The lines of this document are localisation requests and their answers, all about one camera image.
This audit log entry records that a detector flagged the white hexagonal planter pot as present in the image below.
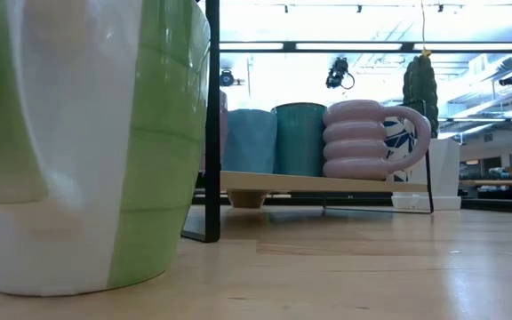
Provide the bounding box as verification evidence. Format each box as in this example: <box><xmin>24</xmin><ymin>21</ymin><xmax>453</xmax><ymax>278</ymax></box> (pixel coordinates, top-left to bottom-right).
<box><xmin>404</xmin><ymin>137</ymin><xmax>461</xmax><ymax>199</ymax></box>

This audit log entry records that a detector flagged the lilac ribbed mug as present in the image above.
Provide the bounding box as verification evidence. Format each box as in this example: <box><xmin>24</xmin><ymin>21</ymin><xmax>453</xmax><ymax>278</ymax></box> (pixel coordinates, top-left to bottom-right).
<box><xmin>322</xmin><ymin>99</ymin><xmax>433</xmax><ymax>182</ymax></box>

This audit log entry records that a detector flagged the black round ceiling fixture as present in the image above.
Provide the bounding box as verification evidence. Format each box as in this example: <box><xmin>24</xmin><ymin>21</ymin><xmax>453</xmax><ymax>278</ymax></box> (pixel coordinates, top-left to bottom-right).
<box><xmin>219</xmin><ymin>68</ymin><xmax>244</xmax><ymax>88</ymax></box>

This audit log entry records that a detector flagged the light blue mug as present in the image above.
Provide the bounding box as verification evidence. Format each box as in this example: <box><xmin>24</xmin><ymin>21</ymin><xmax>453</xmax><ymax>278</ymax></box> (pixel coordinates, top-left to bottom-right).
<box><xmin>221</xmin><ymin>108</ymin><xmax>279</xmax><ymax>175</ymax></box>

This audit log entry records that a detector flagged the ceiling light track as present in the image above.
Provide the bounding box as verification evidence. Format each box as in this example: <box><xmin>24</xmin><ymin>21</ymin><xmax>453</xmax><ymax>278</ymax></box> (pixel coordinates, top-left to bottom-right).
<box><xmin>220</xmin><ymin>2</ymin><xmax>512</xmax><ymax>14</ymax></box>

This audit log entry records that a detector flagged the yellow hanging cord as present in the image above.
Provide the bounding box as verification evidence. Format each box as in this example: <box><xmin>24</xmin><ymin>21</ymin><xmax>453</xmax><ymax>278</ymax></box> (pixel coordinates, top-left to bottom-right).
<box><xmin>420</xmin><ymin>0</ymin><xmax>433</xmax><ymax>58</ymax></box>

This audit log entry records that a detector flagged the green cactus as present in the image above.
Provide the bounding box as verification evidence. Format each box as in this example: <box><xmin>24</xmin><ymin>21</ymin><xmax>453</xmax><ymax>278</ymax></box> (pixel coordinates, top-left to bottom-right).
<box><xmin>401</xmin><ymin>53</ymin><xmax>440</xmax><ymax>139</ymax></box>

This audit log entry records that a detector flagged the black hanging device with cable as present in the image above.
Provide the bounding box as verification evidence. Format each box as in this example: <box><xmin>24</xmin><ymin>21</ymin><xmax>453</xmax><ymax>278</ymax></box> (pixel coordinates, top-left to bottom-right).
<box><xmin>324</xmin><ymin>56</ymin><xmax>356</xmax><ymax>91</ymax></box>

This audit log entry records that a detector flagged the background wooden table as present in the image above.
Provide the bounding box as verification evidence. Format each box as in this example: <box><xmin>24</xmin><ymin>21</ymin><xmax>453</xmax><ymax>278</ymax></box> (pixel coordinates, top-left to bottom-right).
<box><xmin>459</xmin><ymin>166</ymin><xmax>512</xmax><ymax>201</ymax></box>

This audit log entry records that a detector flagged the teal mug dark inside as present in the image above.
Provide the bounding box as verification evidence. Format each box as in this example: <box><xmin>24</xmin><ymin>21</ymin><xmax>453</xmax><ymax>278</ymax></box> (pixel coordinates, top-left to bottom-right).
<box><xmin>271</xmin><ymin>101</ymin><xmax>328</xmax><ymax>178</ymax></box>

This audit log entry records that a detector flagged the black overhead frame beam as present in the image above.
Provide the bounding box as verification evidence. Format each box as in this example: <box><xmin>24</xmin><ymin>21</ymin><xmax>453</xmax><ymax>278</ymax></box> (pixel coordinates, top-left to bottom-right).
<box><xmin>218</xmin><ymin>40</ymin><xmax>512</xmax><ymax>54</ymax></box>

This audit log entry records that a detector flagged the white mug blue leaf pattern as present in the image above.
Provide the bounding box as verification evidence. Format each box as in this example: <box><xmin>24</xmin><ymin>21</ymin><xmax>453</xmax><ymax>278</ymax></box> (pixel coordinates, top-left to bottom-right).
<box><xmin>382</xmin><ymin>116</ymin><xmax>417</xmax><ymax>183</ymax></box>

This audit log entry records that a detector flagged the green mug white handle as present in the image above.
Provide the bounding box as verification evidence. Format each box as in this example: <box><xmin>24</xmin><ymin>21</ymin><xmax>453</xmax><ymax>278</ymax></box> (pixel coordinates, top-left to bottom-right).
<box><xmin>0</xmin><ymin>0</ymin><xmax>212</xmax><ymax>298</ymax></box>

